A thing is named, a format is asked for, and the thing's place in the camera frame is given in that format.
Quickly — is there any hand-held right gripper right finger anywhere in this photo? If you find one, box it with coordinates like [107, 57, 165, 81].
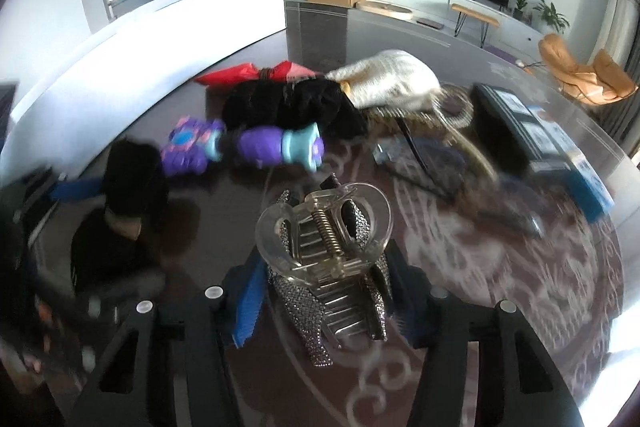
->
[387, 239, 586, 427]

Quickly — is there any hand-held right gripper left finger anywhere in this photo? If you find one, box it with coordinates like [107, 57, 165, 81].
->
[67, 254, 269, 427]

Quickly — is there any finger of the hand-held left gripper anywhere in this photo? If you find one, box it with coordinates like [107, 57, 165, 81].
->
[50, 179, 108, 204]

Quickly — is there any black fuzzy cloth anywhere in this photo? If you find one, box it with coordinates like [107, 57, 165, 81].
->
[102, 141, 171, 240]

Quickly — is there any clear rhinestone hair claw clip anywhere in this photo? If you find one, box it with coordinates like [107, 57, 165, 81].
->
[255, 182, 393, 370]

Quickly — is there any red snack packet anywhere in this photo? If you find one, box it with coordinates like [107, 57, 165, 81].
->
[195, 61, 321, 88]

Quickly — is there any black fuzzy hat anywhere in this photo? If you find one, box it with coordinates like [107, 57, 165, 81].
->
[222, 77, 369, 144]

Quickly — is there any black printed box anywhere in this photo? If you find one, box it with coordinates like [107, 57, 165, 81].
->
[472, 83, 571, 174]

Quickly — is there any dark slim object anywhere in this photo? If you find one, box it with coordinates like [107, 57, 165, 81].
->
[462, 184, 546, 238]

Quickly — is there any purple toy wand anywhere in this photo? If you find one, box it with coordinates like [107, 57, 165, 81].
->
[160, 117, 326, 178]

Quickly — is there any clear plastic pouch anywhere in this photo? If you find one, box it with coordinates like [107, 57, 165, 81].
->
[374, 127, 471, 202]

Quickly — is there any blue box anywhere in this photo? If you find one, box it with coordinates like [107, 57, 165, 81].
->
[530, 107, 616, 224]

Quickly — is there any white knitted hat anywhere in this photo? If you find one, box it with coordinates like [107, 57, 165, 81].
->
[325, 49, 441, 110]

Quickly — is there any orange lounge chair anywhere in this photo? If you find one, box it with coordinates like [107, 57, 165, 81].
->
[539, 33, 638, 106]

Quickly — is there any wooden bench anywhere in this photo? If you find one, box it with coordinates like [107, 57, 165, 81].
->
[451, 3, 501, 48]

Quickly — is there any white television cabinet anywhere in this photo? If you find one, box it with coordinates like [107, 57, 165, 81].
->
[350, 0, 556, 52]

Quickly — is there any large leafy plant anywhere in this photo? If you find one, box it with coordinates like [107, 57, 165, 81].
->
[532, 0, 571, 32]

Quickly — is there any white curtain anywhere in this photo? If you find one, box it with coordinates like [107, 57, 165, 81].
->
[597, 0, 637, 68]

